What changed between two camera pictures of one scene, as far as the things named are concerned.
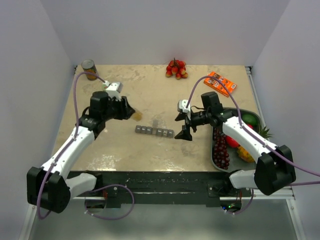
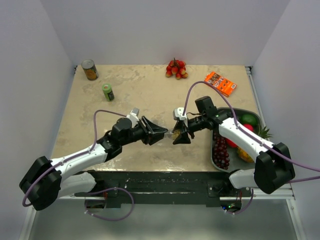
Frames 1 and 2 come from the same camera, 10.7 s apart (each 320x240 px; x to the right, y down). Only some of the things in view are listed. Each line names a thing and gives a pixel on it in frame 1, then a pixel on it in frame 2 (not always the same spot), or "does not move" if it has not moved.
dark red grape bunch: [220, 155] does not move
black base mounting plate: [167, 187] does not move
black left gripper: [126, 110] → [156, 131]
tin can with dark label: [89, 65] does not move
